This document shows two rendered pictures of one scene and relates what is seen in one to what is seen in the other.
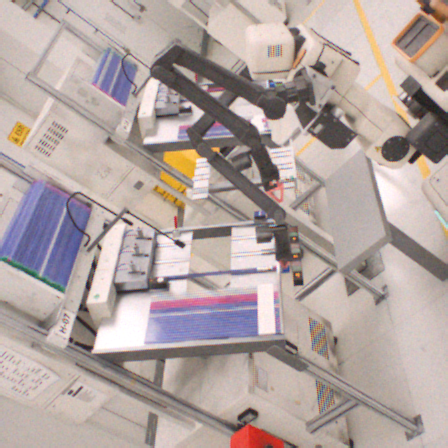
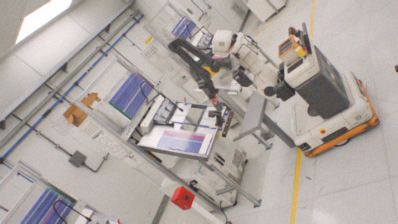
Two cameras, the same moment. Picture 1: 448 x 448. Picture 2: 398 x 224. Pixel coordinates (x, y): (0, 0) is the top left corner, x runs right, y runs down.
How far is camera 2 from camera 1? 73 cm
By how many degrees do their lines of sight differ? 12
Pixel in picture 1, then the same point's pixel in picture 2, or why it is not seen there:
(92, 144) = (166, 57)
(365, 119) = (257, 77)
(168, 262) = (177, 115)
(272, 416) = (203, 185)
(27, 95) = (157, 24)
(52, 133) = (152, 50)
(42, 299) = (122, 121)
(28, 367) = (115, 144)
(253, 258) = (209, 121)
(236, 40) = (259, 10)
